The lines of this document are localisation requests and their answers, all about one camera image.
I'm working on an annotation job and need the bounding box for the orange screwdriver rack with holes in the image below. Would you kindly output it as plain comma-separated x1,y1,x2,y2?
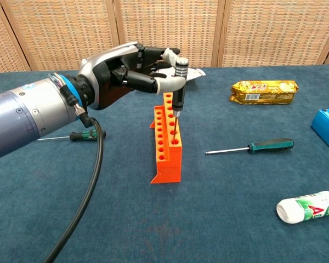
149,92,183,185

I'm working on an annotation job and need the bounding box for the black metal precision screwdriver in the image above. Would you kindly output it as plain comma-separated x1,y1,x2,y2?
172,58,189,143

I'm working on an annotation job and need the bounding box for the white snack bag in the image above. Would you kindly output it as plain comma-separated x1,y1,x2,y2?
155,67,207,84

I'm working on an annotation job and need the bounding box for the white bottle with green label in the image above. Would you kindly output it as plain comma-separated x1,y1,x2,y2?
276,191,329,225

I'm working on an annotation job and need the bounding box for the gold biscuit packet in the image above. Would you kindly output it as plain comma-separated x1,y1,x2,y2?
230,80,299,105

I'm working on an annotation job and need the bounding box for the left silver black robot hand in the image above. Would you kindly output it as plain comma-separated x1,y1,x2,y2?
76,41,188,111

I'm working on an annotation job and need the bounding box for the small green black screwdriver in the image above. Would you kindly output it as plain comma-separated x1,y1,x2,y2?
37,130,107,142

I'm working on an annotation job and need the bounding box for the large green handled screwdriver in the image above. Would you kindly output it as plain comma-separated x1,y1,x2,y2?
205,138,295,156

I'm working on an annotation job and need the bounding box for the blue felt table cover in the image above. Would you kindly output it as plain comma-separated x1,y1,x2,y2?
0,63,329,263

